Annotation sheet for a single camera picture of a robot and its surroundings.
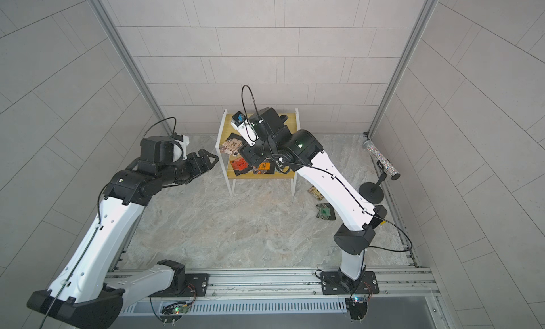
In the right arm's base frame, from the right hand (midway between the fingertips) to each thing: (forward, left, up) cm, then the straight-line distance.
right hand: (248, 144), depth 65 cm
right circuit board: (-40, -31, -37) cm, 63 cm away
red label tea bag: (+7, +7, -20) cm, 22 cm away
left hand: (-2, +11, -5) cm, 12 cm away
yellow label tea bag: (+2, -24, -36) cm, 43 cm away
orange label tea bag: (+6, -3, -20) cm, 21 cm away
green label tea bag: (-7, -28, -37) cm, 46 cm away
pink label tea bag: (+3, +6, -4) cm, 8 cm away
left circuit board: (-37, +26, -33) cm, 57 cm away
